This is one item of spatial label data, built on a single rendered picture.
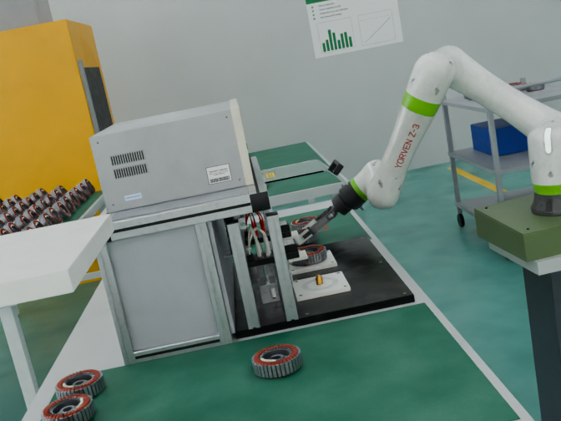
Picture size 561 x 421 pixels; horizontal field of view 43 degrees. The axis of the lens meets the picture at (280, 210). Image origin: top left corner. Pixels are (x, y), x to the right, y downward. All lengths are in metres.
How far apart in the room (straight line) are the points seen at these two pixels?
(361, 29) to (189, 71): 1.77
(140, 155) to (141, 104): 5.44
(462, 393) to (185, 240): 0.76
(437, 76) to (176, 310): 1.02
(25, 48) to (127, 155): 3.76
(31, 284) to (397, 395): 0.75
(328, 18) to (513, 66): 1.97
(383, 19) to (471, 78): 5.12
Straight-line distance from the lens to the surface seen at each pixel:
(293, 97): 7.29
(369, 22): 7.40
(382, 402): 1.44
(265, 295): 2.00
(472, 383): 1.47
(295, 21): 7.30
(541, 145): 2.16
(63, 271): 1.03
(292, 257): 1.98
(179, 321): 1.85
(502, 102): 2.34
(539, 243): 2.10
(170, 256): 1.79
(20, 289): 1.05
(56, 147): 5.58
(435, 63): 2.19
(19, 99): 5.62
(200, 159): 1.87
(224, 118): 1.86
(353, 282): 2.04
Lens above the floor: 1.44
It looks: 12 degrees down
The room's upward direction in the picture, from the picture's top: 11 degrees counter-clockwise
